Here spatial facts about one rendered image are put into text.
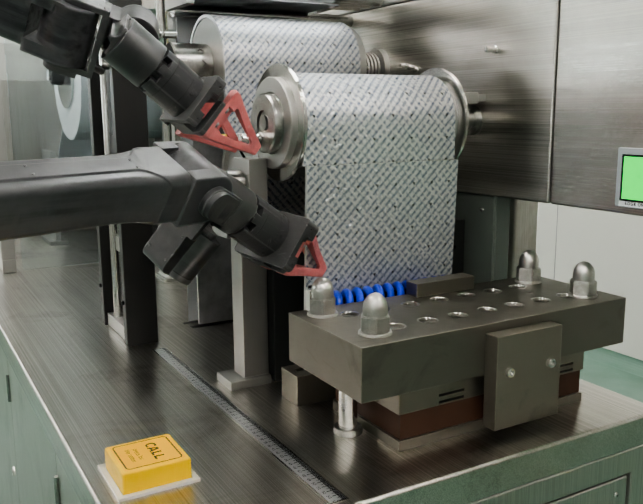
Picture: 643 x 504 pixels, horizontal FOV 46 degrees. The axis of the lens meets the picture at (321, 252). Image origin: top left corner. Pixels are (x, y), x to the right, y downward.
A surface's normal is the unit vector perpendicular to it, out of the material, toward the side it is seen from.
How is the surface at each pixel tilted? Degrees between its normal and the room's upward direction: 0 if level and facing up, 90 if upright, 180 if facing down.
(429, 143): 90
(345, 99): 65
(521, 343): 90
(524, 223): 90
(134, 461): 0
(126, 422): 0
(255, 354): 90
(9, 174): 32
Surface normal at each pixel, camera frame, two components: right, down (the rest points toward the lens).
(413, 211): 0.50, 0.20
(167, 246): -0.38, -0.15
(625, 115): -0.87, 0.10
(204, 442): 0.00, -0.98
